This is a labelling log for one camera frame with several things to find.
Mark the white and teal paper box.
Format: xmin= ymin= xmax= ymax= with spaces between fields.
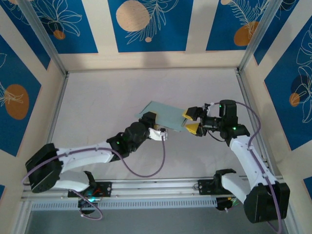
xmin=134 ymin=100 xmax=190 ymax=133

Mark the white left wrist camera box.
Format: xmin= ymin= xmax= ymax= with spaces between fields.
xmin=148 ymin=126 xmax=169 ymax=141

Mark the aluminium table side rail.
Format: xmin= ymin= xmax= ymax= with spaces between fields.
xmin=235 ymin=69 xmax=275 ymax=176
xmin=35 ymin=73 xmax=70 ymax=181

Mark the blue floral wall panel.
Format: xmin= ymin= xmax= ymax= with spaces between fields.
xmin=253 ymin=0 xmax=301 ymax=66
xmin=30 ymin=0 xmax=98 ymax=55
xmin=264 ymin=23 xmax=312 ymax=151
xmin=108 ymin=0 xmax=195 ymax=53
xmin=0 ymin=35 xmax=42 ymax=157
xmin=0 ymin=0 xmax=51 ymax=71
xmin=206 ymin=0 xmax=269 ymax=52

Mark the aluminium frame cross rail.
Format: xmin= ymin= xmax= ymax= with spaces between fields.
xmin=20 ymin=176 xmax=290 ymax=202

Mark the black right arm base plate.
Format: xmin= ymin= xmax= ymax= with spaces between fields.
xmin=198 ymin=179 xmax=234 ymax=195

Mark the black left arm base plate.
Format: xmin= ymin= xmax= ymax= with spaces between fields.
xmin=67 ymin=181 xmax=113 ymax=198

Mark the aluminium frame post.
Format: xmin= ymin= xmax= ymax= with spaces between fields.
xmin=237 ymin=0 xmax=286 ymax=74
xmin=18 ymin=0 xmax=69 ymax=76

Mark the aluminium frame leg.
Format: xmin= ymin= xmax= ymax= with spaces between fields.
xmin=13 ymin=199 xmax=32 ymax=234
xmin=280 ymin=197 xmax=300 ymax=234

